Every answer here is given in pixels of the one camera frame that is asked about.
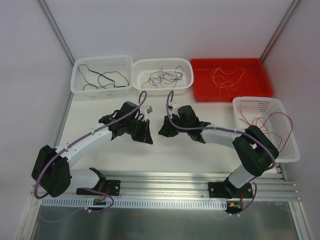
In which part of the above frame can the red plastic tray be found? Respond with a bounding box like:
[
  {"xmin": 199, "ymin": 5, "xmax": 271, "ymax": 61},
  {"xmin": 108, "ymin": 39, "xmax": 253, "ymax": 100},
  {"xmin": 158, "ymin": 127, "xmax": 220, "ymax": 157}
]
[{"xmin": 190, "ymin": 58, "xmax": 273, "ymax": 103}]

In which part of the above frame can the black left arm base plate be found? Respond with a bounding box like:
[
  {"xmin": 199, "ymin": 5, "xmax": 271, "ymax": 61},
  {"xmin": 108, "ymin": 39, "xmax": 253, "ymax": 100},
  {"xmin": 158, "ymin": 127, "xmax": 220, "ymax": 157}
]
[{"xmin": 76, "ymin": 179, "xmax": 121, "ymax": 196}]

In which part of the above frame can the aluminium corner post left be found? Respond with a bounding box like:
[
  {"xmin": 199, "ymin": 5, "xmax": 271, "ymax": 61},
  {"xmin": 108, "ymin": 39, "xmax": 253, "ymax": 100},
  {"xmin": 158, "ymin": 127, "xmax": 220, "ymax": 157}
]
[{"xmin": 37, "ymin": 0, "xmax": 75, "ymax": 66}]

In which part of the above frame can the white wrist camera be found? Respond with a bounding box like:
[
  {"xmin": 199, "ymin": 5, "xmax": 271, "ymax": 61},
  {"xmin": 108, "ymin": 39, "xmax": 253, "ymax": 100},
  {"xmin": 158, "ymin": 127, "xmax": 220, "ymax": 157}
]
[
  {"xmin": 167, "ymin": 101, "xmax": 180, "ymax": 112},
  {"xmin": 140, "ymin": 105, "xmax": 153, "ymax": 116}
]

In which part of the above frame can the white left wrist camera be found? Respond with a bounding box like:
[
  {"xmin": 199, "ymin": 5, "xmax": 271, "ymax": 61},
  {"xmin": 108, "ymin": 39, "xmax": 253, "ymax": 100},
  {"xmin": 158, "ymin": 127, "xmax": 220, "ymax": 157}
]
[{"xmin": 140, "ymin": 105, "xmax": 153, "ymax": 116}]

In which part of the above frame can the dark grey cable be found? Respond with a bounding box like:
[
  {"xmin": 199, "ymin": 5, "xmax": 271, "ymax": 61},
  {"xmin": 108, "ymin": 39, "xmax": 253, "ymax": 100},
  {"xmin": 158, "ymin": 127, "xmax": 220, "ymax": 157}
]
[
  {"xmin": 158, "ymin": 64, "xmax": 186, "ymax": 90},
  {"xmin": 141, "ymin": 70, "xmax": 176, "ymax": 90}
]

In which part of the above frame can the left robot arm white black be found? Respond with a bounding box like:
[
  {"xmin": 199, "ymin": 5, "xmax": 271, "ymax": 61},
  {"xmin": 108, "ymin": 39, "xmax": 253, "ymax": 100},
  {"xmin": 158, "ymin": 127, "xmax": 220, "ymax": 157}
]
[{"xmin": 31, "ymin": 101, "xmax": 153, "ymax": 199}]

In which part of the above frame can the aluminium corner post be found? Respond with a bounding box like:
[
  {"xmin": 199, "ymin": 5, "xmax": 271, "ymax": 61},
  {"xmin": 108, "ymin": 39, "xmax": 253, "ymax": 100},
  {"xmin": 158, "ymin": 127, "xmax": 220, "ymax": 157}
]
[
  {"xmin": 260, "ymin": 0, "xmax": 302, "ymax": 63},
  {"xmin": 37, "ymin": 0, "xmax": 75, "ymax": 66}
]

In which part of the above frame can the red cable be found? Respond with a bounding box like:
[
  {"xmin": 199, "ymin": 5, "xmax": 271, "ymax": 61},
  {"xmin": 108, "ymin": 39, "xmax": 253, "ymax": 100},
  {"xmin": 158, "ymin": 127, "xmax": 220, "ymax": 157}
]
[
  {"xmin": 254, "ymin": 112, "xmax": 293, "ymax": 153},
  {"xmin": 239, "ymin": 109, "xmax": 270, "ymax": 132}
]

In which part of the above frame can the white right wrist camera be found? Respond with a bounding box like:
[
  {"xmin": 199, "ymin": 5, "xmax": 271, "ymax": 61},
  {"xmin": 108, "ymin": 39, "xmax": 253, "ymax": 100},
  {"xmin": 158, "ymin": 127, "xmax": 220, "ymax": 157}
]
[{"xmin": 167, "ymin": 101, "xmax": 180, "ymax": 112}]

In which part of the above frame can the white round-hole basket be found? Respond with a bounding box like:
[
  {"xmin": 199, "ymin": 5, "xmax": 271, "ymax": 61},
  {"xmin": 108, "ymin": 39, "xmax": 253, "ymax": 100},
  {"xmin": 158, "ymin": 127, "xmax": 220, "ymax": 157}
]
[{"xmin": 132, "ymin": 58, "xmax": 194, "ymax": 96}]

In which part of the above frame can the white slotted cable duct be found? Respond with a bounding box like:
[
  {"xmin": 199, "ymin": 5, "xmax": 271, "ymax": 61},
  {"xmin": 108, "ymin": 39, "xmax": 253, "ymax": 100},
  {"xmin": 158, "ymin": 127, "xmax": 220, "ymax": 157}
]
[{"xmin": 41, "ymin": 197, "xmax": 227, "ymax": 211}]

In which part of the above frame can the thick black cable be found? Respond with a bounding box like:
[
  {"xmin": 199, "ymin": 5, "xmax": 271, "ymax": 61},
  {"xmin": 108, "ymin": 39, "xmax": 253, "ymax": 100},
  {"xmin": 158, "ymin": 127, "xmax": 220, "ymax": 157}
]
[
  {"xmin": 83, "ymin": 70, "xmax": 131, "ymax": 91},
  {"xmin": 78, "ymin": 64, "xmax": 118, "ymax": 91}
]

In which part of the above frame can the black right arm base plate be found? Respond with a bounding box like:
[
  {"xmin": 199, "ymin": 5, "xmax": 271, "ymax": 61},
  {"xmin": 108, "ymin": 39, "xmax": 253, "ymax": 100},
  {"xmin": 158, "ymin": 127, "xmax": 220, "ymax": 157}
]
[{"xmin": 207, "ymin": 182, "xmax": 254, "ymax": 199}]

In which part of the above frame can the translucent white square-hole basket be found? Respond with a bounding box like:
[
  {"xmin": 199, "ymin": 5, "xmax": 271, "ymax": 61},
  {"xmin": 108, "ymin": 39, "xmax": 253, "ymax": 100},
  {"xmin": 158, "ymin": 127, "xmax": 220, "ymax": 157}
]
[{"xmin": 70, "ymin": 55, "xmax": 134, "ymax": 98}]

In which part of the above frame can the white basket on right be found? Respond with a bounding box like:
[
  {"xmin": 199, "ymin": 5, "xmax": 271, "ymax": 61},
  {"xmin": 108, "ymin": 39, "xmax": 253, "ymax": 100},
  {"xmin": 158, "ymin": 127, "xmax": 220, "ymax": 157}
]
[{"xmin": 232, "ymin": 96, "xmax": 301, "ymax": 163}]

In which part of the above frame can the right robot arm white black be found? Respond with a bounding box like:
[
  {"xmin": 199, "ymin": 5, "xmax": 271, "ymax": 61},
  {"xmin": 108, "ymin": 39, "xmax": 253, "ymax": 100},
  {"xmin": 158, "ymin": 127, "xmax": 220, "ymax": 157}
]
[{"xmin": 158, "ymin": 105, "xmax": 279, "ymax": 199}]

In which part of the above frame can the aluminium corner post right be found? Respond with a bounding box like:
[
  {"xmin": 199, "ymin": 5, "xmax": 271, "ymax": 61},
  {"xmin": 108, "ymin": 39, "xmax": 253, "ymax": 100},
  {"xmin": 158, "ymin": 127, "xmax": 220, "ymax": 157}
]
[{"xmin": 260, "ymin": 0, "xmax": 302, "ymax": 63}]

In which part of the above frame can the aluminium mounting rail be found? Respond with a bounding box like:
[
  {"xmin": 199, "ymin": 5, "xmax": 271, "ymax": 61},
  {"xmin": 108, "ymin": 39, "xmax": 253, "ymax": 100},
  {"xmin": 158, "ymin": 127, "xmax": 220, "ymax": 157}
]
[{"xmin": 31, "ymin": 171, "xmax": 301, "ymax": 201}]

